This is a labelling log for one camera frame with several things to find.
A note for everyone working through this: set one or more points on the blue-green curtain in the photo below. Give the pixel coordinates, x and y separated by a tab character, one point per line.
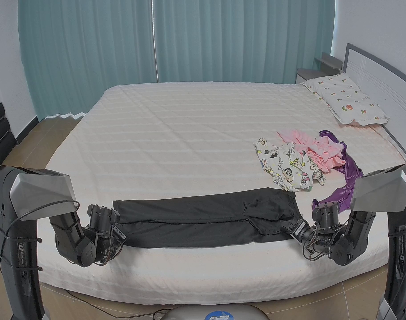
243	32
89	45

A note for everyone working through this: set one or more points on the grey bedside table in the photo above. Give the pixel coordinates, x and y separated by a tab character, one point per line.
314	70

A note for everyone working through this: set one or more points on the black T-shirt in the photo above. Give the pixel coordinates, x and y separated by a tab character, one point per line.
206	218

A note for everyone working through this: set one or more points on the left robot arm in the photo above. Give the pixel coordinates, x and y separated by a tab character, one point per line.
39	192

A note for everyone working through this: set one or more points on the bed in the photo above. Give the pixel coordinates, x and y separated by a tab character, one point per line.
189	125

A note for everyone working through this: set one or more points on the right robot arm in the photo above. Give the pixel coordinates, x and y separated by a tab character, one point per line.
379	192

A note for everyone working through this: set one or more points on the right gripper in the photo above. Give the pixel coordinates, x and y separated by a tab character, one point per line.
306	236

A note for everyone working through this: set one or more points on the pink garment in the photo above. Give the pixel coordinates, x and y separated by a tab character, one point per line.
319	152

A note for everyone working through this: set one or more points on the purple garment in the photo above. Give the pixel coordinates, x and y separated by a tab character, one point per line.
351	175

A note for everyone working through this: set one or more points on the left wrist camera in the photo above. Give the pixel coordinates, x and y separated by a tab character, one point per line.
120	233

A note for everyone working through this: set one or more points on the white printed pyjama top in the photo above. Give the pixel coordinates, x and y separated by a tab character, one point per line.
283	165

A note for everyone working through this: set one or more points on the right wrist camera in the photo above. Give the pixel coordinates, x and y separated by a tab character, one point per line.
298	228

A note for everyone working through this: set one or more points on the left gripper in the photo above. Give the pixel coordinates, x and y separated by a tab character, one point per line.
113	248

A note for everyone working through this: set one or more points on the white printed pillow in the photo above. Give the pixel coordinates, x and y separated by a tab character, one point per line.
346	100

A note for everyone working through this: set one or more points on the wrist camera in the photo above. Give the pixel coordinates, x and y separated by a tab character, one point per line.
120	233
298	228

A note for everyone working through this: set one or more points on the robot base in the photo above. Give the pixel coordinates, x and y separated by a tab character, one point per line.
219	313

